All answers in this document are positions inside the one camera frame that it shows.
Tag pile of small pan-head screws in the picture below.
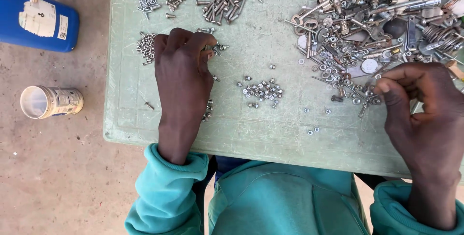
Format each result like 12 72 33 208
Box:
136 31 157 66

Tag teal hoodie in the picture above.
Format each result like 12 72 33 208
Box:
208 160 372 235

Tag heap of mixed metal hardware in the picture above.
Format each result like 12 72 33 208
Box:
284 0 464 118

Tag pile of pointed screws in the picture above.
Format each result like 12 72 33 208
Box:
196 27 230 57

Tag pile of small silver nuts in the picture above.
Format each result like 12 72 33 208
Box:
236 75 284 109

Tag pile of long bolts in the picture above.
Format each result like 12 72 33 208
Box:
196 0 251 26

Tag cluster of short hex bolts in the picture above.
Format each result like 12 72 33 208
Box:
165 0 188 12

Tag person's left hand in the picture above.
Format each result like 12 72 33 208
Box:
154 28 218 128

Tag person's right hand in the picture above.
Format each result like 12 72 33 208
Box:
373 62 464 182

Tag open metal tin can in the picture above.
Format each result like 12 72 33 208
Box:
20 85 85 120

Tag blue plastic jerrycan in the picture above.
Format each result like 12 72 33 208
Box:
0 0 80 53

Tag cluster of small round-head screws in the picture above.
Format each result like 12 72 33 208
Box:
201 97 214 122

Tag pile of thin silver screws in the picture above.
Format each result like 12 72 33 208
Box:
137 0 162 20

